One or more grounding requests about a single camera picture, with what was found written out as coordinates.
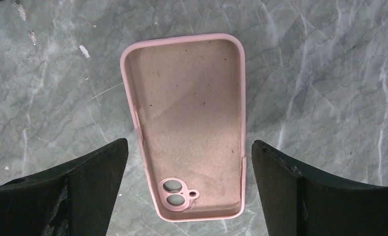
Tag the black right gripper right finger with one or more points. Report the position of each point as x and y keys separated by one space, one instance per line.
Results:
x=301 y=200

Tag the pink phone case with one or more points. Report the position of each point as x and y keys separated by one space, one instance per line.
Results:
x=187 y=98

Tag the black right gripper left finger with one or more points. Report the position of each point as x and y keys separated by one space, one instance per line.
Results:
x=75 y=198

